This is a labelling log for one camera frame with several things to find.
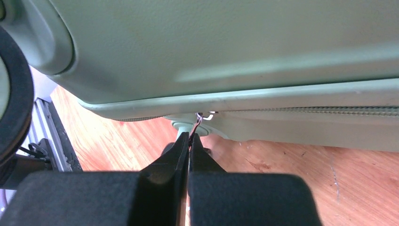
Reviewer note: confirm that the metal zipper pull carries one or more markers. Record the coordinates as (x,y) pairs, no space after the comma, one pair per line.
(200,118)

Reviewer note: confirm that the green suitcase wheel front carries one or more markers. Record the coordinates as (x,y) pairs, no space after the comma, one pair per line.
(15,122)

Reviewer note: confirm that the green suitcase blue lining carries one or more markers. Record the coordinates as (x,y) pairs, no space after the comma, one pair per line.
(318,72)

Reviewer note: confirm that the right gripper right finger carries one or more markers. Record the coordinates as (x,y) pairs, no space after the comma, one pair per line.
(221,198)

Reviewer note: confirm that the aluminium frame rail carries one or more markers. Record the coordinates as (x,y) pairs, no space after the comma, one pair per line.
(47,131)

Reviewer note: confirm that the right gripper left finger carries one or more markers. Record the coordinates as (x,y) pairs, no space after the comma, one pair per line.
(153,196)

